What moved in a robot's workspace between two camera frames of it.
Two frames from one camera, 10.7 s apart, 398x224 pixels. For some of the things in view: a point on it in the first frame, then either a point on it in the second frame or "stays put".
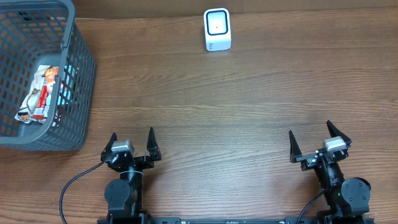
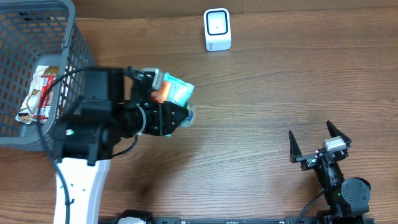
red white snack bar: [41, 110] stays put
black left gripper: [137, 160] → [154, 119]
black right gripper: [313, 158] stays put
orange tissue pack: [51, 73] → [163, 94]
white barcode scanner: [217, 29] stays put
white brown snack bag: [25, 113] stays put
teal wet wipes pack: [66, 93] → [180, 93]
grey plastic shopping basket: [36, 33] stays put
